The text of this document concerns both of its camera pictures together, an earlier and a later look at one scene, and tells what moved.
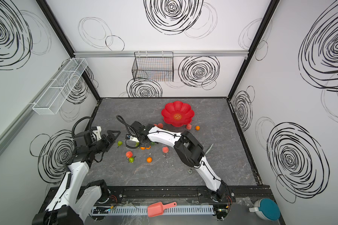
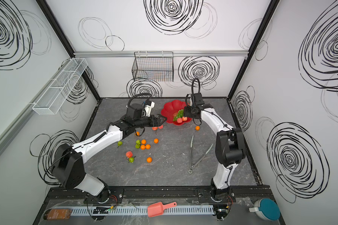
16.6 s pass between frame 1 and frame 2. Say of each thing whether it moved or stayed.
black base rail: stayed
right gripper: moved
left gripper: moved
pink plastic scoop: stayed
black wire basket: stayed
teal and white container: stayed
